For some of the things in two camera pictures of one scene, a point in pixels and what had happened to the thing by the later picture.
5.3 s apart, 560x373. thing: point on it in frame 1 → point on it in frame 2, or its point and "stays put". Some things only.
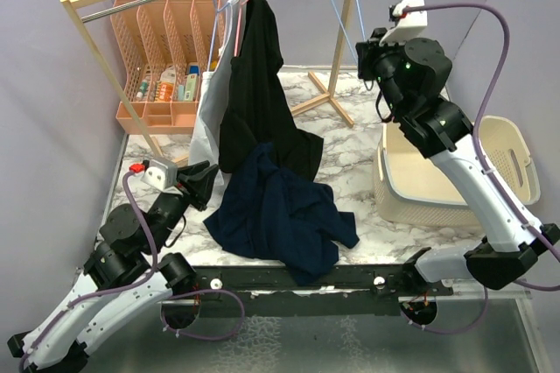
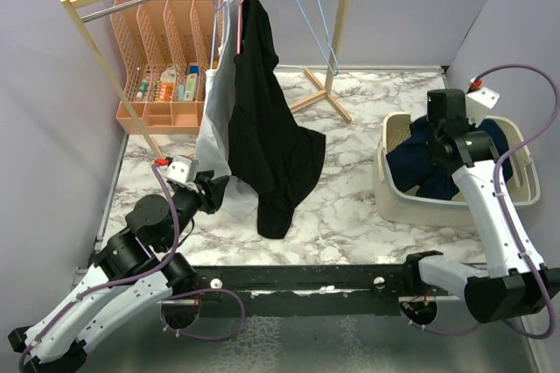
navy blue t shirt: [270, 214] → [411, 165]
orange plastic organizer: [166, 45] stays put
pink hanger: [240, 10] stays put
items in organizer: [164, 88] stays put
